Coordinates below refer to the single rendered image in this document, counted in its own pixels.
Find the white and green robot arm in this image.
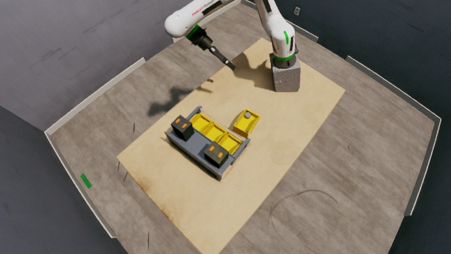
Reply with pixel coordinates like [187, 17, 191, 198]
[164, 0, 299, 69]

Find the yellow bin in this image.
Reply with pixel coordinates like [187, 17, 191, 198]
[190, 113, 213, 133]
[203, 122, 228, 143]
[233, 109, 260, 138]
[218, 133, 243, 155]

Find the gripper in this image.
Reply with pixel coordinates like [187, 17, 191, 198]
[198, 35, 236, 71]

